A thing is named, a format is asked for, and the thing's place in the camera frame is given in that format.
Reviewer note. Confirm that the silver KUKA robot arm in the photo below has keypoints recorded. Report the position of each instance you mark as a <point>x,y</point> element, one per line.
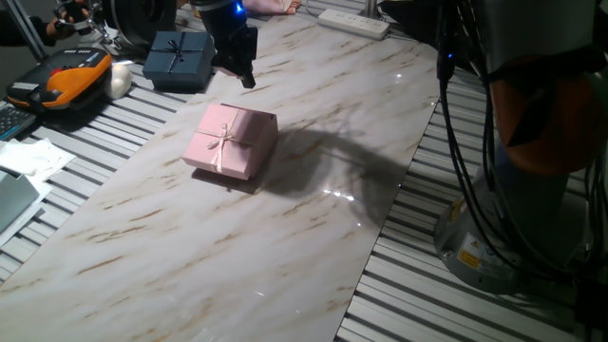
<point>532,199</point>

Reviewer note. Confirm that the black round machine base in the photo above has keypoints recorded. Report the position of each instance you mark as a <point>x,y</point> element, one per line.
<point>140,19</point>

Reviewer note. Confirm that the person's hand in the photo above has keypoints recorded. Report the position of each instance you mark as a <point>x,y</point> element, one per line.
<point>66,21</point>

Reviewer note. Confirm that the white rounded plastic object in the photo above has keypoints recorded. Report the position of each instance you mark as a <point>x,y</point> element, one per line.
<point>119,81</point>

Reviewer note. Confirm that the black sleeved forearm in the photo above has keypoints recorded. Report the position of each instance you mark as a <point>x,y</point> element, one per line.
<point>21,31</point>

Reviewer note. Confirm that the grey green flat box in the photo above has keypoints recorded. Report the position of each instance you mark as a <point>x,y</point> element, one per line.
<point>14,197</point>

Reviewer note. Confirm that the dark blue gift box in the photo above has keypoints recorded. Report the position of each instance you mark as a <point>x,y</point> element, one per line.
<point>178,59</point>

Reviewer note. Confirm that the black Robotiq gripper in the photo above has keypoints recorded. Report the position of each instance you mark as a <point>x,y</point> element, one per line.
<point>235,47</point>

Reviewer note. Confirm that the silver metal stand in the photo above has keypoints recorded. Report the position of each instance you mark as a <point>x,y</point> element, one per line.
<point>371,8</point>

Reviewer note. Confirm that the dark keyboard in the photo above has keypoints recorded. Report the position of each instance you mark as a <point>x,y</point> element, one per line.
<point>12,121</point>

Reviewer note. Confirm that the pink gift box base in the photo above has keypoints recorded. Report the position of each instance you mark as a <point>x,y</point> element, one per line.
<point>272,114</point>

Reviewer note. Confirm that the white paper sheet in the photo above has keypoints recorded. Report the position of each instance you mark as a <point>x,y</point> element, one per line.
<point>28,209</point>

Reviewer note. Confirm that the white power strip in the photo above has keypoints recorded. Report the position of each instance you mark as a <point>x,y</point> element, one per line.
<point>354,23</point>

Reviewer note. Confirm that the pink cloth item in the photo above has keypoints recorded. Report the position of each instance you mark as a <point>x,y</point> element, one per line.
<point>271,5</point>

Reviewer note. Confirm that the aluminium frame post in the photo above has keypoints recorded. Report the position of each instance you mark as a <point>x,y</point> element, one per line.
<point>24,28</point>

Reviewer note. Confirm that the pink gift box lid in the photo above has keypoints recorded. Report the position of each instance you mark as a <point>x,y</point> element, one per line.
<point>237,142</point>

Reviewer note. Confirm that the black silver handheld device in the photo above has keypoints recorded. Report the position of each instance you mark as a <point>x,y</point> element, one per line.
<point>95,24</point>

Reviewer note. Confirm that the orange black teach pendant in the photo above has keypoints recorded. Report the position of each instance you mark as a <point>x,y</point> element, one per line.
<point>62,78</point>

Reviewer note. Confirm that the marble pattern board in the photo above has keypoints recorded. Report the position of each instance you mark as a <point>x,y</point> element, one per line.
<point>266,228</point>

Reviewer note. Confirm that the white crumpled cloth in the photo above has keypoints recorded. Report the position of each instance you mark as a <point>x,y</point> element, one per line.
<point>33,157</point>

